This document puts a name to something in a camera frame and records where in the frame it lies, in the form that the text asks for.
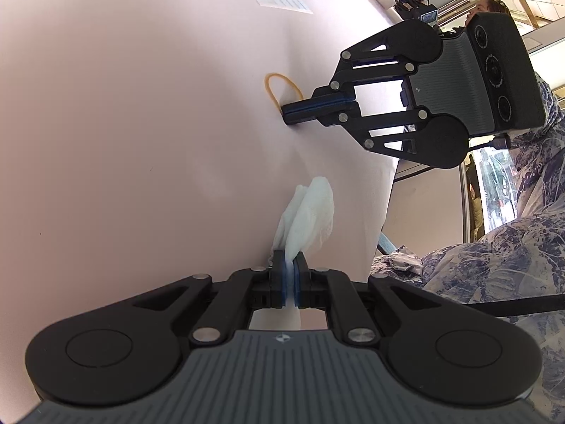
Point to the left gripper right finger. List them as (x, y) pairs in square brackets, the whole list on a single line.
[(332, 292)]

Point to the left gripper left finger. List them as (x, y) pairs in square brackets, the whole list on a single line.
[(246, 291)]

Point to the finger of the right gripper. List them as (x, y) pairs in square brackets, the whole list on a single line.
[(340, 90), (353, 119)]

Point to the yellow rubber band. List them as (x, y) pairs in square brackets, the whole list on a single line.
[(281, 90)]

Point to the person in floral clothing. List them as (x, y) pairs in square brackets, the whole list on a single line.
[(520, 259)]

